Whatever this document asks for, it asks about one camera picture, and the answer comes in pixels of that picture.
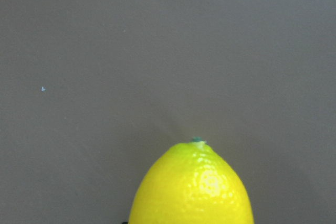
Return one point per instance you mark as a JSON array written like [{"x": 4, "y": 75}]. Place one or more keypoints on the yellow lemon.
[{"x": 190, "y": 183}]

